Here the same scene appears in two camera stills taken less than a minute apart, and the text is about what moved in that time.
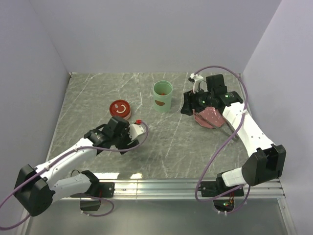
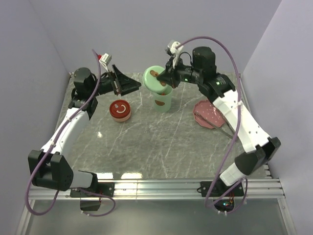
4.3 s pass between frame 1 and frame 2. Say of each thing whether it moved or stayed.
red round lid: stayed
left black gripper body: moved
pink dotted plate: stayed
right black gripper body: moved
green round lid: moved
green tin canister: stayed
